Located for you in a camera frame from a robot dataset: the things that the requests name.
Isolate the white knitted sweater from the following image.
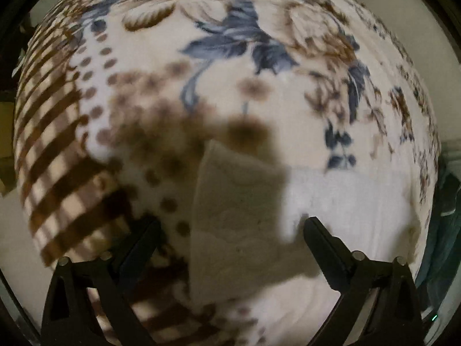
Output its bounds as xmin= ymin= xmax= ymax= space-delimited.
xmin=188 ymin=139 xmax=422 ymax=346

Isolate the dark green folded blanket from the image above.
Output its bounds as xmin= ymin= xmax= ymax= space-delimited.
xmin=416 ymin=160 xmax=460 ymax=313

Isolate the floral bed blanket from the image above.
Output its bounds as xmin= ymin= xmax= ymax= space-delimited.
xmin=14 ymin=0 xmax=440 ymax=345

